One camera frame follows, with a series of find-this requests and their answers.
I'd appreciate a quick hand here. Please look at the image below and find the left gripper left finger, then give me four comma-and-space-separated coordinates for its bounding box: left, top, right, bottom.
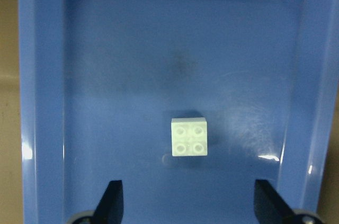
92, 180, 123, 224

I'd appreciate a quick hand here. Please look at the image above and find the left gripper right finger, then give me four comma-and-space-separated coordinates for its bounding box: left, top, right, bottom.
254, 180, 296, 224

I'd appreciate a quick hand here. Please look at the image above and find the white block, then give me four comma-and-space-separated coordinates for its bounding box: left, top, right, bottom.
171, 117, 208, 157

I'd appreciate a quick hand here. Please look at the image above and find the blue plastic tray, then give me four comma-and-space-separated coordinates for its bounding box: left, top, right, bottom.
19, 0, 338, 223

